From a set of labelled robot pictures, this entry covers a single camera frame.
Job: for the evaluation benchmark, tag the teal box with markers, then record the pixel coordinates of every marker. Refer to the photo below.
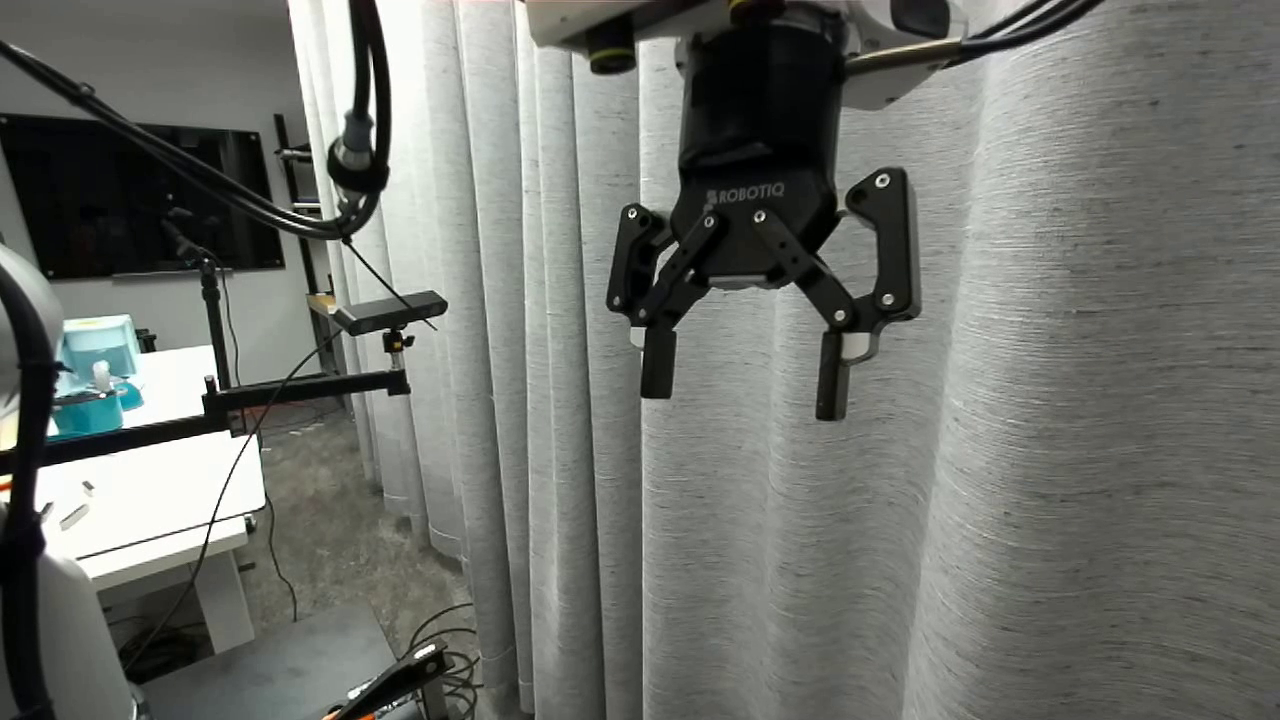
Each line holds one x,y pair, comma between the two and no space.
97,378

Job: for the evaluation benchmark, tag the black camera on stand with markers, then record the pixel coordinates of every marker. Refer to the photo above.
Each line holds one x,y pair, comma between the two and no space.
391,315

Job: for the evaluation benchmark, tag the white table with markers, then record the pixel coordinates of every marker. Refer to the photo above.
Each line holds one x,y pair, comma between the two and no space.
173,508

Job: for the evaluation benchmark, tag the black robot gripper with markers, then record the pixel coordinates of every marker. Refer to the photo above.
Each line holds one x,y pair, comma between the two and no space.
753,133

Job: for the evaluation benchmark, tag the grey fabric curtain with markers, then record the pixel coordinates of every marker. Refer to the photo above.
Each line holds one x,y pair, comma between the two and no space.
1045,496

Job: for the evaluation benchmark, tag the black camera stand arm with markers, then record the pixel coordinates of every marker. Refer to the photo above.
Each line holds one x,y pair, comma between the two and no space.
33,316

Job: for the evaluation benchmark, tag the black wall monitor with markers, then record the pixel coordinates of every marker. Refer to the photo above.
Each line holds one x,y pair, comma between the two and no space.
97,207

